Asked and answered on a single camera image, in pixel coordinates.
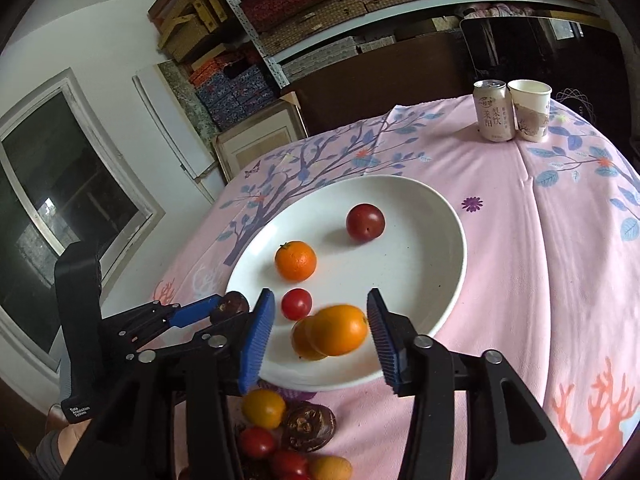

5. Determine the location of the stack of blue patterned boxes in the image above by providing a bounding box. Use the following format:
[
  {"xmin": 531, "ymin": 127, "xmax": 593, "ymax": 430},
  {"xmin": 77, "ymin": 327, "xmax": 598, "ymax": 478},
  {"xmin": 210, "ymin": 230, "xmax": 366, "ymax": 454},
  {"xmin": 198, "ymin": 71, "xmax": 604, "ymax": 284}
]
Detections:
[{"xmin": 192, "ymin": 62, "xmax": 281, "ymax": 131}]

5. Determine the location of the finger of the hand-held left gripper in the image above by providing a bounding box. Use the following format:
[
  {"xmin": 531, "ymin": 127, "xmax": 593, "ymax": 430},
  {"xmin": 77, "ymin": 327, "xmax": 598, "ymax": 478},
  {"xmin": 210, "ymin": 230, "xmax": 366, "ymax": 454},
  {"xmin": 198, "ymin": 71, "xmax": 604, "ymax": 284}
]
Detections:
[
  {"xmin": 102, "ymin": 295, "xmax": 222, "ymax": 343},
  {"xmin": 120, "ymin": 311, "xmax": 249, "ymax": 358}
]

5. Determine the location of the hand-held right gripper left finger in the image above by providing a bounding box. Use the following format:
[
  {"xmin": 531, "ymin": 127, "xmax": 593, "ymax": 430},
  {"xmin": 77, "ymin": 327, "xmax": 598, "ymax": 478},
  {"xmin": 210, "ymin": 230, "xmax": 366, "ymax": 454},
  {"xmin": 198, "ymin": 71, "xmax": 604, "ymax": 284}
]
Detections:
[{"xmin": 75, "ymin": 287, "xmax": 277, "ymax": 480}]

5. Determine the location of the black glossy panel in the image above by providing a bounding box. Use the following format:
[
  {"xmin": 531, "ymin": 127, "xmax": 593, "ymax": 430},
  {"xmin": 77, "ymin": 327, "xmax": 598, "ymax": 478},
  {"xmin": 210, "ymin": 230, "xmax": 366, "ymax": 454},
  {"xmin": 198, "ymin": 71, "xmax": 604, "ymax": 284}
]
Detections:
[{"xmin": 460, "ymin": 16, "xmax": 631, "ymax": 111}]

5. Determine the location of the white metal shelving rack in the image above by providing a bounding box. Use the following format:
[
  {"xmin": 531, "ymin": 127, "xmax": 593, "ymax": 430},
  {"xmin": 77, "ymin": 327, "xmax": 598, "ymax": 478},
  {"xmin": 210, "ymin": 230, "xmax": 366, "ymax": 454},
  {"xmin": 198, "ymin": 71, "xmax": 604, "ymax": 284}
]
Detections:
[{"xmin": 200, "ymin": 0, "xmax": 601, "ymax": 91}]

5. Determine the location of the tan longan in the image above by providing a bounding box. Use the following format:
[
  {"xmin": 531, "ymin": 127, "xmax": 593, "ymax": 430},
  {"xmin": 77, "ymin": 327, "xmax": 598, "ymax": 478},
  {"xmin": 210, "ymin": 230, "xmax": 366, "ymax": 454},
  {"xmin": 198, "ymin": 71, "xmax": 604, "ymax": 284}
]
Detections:
[{"xmin": 308, "ymin": 455, "xmax": 353, "ymax": 480}]

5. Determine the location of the pink printed tablecloth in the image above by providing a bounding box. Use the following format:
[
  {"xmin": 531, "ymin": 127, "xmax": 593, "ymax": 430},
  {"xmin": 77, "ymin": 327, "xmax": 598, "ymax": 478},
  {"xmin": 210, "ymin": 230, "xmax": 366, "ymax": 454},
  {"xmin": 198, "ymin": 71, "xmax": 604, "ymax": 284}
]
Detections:
[{"xmin": 155, "ymin": 95, "xmax": 640, "ymax": 480}]

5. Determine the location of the wooden picture frame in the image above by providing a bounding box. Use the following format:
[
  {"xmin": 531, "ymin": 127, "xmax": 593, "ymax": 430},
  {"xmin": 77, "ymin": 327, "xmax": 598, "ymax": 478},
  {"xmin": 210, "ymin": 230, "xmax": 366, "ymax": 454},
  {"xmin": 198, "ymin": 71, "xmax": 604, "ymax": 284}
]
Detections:
[{"xmin": 212, "ymin": 100, "xmax": 308, "ymax": 183}]

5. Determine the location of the yellow-orange tomato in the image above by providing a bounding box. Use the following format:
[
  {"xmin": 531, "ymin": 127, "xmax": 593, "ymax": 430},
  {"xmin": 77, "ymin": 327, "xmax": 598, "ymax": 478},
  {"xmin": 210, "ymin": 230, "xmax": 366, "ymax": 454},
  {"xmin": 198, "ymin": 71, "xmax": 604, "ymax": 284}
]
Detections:
[{"xmin": 242, "ymin": 388, "xmax": 287, "ymax": 430}]

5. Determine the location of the dark brown water chestnut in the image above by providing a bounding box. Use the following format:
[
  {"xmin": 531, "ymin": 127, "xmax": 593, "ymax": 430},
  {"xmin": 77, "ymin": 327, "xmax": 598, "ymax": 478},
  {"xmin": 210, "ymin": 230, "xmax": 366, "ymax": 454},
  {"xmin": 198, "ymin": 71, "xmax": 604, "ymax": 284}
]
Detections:
[
  {"xmin": 209, "ymin": 291, "xmax": 250, "ymax": 325},
  {"xmin": 281, "ymin": 404, "xmax": 337, "ymax": 453}
]

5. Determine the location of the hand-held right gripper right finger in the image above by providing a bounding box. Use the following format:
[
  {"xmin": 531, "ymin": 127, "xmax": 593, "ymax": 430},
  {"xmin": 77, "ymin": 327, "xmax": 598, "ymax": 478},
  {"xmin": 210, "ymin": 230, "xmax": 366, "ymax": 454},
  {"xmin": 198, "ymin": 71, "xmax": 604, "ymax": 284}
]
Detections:
[{"xmin": 366, "ymin": 288, "xmax": 583, "ymax": 480}]

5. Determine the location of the person's left forearm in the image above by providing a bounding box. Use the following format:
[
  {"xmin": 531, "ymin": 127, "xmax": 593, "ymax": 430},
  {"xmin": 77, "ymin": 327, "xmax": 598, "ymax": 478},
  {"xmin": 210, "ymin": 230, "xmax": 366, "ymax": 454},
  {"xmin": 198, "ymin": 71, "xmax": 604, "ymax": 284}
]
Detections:
[{"xmin": 30, "ymin": 405, "xmax": 93, "ymax": 480}]

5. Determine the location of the white ceramic plate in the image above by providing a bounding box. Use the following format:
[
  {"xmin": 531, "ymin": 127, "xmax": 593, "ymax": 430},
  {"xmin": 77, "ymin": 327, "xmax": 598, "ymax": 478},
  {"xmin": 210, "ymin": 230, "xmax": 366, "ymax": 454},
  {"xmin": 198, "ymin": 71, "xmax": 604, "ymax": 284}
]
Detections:
[{"xmin": 225, "ymin": 175, "xmax": 468, "ymax": 392}]

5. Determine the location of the white paper cup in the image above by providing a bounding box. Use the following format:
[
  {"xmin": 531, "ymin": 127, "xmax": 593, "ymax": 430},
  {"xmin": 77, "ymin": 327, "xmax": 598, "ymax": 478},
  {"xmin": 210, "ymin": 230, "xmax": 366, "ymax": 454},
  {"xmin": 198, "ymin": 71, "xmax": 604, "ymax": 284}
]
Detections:
[{"xmin": 507, "ymin": 79, "xmax": 552, "ymax": 142}]

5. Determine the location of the white framed window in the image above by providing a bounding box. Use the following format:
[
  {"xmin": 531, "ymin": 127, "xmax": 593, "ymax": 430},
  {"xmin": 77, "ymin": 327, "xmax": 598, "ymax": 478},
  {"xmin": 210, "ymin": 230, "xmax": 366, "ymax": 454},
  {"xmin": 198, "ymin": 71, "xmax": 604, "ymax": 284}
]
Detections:
[{"xmin": 0, "ymin": 67, "xmax": 166, "ymax": 376}]

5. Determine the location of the dark red plum tomato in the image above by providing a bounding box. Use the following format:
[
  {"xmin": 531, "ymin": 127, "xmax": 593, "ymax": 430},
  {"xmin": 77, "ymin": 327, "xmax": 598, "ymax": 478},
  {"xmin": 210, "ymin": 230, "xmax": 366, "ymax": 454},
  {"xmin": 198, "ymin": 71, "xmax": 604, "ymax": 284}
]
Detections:
[{"xmin": 346, "ymin": 203, "xmax": 386, "ymax": 242}]

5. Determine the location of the brown wooden cabinet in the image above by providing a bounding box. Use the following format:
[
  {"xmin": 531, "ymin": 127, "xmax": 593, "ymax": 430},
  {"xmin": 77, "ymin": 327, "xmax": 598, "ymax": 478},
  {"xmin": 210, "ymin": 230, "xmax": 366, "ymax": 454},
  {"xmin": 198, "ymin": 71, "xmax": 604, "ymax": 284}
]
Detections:
[{"xmin": 282, "ymin": 35, "xmax": 481, "ymax": 133}]

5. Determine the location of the white drink can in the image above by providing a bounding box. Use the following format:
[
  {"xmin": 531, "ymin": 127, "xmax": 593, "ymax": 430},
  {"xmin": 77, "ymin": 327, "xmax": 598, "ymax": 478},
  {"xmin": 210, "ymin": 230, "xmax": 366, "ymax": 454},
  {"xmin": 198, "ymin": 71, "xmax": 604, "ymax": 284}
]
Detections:
[{"xmin": 473, "ymin": 80, "xmax": 516, "ymax": 143}]

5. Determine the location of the mandarin orange with stem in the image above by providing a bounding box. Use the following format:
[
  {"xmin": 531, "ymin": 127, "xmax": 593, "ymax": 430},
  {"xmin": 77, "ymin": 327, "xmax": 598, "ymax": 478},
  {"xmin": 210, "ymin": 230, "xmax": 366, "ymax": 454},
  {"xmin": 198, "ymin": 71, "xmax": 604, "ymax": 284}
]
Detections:
[{"xmin": 274, "ymin": 240, "xmax": 318, "ymax": 282}]

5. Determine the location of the white board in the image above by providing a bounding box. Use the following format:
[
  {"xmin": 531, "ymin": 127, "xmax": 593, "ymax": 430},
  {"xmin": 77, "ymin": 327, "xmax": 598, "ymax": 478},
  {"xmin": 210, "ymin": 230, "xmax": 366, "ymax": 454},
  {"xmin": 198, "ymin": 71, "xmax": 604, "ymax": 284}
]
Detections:
[{"xmin": 132, "ymin": 62, "xmax": 216, "ymax": 181}]

